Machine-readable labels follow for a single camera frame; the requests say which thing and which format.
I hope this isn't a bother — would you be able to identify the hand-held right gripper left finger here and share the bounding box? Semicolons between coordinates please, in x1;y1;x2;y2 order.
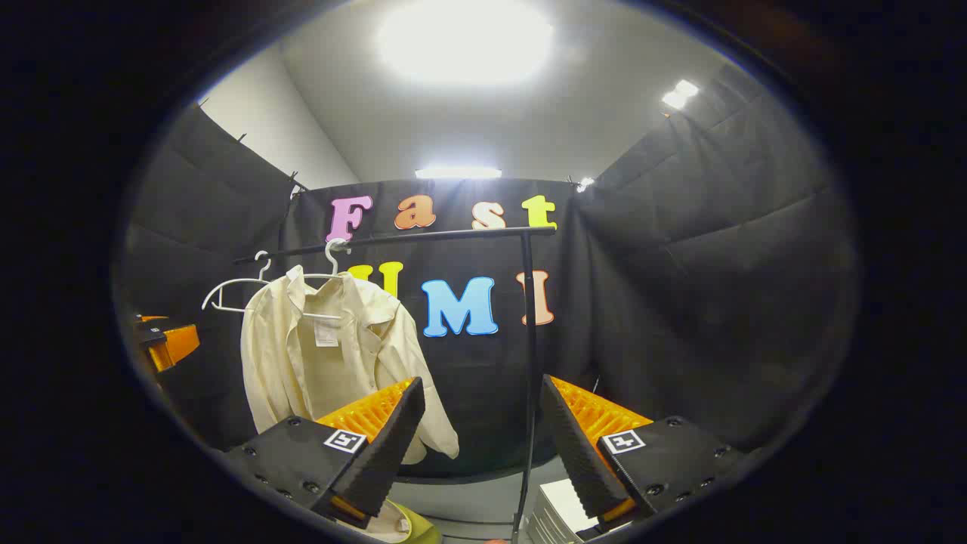
225;376;427;531

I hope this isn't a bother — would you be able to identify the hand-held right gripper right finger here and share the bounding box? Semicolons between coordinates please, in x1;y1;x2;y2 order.
539;373;746;530

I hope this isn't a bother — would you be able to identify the yellow-green laundry hamper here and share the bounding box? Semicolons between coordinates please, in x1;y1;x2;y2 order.
363;497;443;544

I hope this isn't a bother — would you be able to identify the cream button-up shirt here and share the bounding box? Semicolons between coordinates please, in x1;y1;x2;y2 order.
240;264;460;465

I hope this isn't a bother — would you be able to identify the white plastic clothes hanger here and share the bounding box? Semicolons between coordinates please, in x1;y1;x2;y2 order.
302;238;354;320
202;251;273;314

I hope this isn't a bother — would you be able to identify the black metal clothes rack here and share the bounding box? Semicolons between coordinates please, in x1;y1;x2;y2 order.
233;225;558;544

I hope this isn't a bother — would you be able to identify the black backdrop cloth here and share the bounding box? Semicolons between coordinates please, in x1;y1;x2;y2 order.
121;64;859;478

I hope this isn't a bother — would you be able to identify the ceiling light strip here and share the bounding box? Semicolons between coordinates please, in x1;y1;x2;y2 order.
414;166;504;181

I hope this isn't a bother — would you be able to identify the large ceiling light panel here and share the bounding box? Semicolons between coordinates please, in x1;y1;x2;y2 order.
376;0;558;85

